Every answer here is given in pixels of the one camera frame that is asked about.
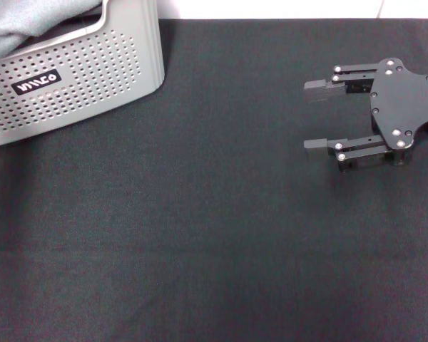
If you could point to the black tablecloth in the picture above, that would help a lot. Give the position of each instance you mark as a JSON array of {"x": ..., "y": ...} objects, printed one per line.
[{"x": 214, "y": 231}]

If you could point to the grey perforated storage box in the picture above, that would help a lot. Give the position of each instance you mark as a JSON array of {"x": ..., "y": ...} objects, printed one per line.
[{"x": 103, "y": 71}]

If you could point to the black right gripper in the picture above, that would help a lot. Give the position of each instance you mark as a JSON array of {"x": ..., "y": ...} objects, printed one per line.
[{"x": 403, "y": 99}]

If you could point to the grey and yellow towel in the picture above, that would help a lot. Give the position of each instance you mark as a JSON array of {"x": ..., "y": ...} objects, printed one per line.
[{"x": 14, "y": 21}]

